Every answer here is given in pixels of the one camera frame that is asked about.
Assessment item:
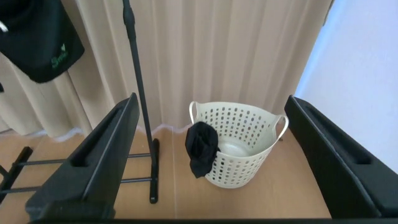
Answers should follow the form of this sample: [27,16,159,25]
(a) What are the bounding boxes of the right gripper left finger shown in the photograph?
[24,92,141,220]

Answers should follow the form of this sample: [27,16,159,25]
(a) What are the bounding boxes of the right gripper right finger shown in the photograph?
[284,95,398,218]

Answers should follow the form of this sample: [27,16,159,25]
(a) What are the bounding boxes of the black garment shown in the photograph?
[185,121,221,179]
[0,0,85,84]

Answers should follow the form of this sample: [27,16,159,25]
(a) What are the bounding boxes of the white laundry basket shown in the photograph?
[188,101,290,190]

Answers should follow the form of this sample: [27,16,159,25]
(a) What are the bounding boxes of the black clothes rack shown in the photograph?
[0,0,160,205]

